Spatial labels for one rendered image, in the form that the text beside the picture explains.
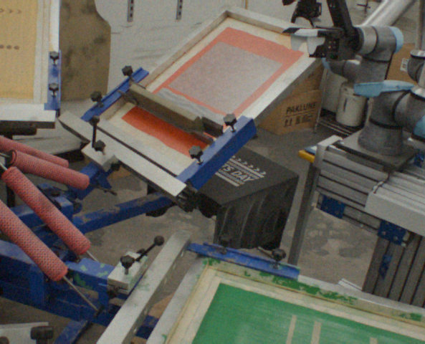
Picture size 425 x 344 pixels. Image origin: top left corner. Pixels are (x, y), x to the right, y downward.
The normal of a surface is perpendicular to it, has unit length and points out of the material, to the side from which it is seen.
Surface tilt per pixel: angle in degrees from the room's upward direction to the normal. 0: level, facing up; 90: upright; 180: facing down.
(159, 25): 90
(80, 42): 89
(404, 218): 90
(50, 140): 90
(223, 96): 32
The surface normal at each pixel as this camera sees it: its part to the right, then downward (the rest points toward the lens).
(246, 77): -0.27, -0.63
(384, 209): -0.61, 0.28
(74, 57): 0.64, 0.38
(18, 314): 0.13, -0.89
